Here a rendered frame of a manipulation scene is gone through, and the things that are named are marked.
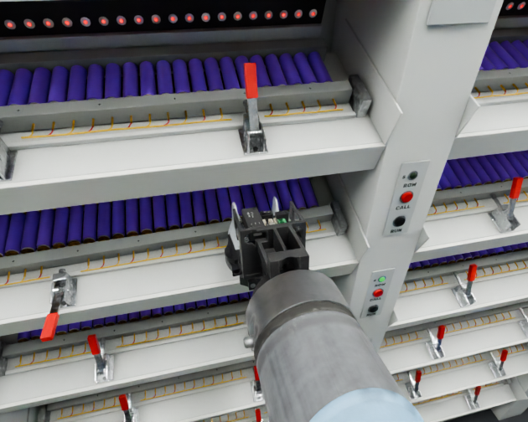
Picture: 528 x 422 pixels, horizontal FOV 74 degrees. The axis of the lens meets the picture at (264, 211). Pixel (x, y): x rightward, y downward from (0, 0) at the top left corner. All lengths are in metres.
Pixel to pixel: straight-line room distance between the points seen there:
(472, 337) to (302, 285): 0.80
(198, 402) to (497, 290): 0.68
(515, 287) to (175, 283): 0.71
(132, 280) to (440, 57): 0.47
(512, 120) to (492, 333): 0.64
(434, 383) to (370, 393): 0.97
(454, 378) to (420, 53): 0.97
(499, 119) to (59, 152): 0.54
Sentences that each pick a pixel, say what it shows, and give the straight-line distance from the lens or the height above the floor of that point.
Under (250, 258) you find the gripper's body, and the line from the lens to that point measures 0.38.
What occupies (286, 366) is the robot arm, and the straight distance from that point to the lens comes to 0.25.
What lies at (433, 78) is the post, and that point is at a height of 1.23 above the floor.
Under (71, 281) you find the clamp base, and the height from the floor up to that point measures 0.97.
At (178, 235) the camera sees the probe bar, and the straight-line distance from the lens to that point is 0.54.
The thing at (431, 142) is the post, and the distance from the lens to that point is 0.49.
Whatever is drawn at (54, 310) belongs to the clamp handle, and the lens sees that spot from 0.53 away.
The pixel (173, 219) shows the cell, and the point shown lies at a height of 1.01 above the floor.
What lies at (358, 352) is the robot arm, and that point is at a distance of 0.26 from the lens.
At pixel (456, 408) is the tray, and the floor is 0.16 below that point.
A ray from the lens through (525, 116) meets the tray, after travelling 0.60.
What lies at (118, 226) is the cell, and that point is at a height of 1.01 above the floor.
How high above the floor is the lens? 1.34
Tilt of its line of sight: 37 degrees down
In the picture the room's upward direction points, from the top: straight up
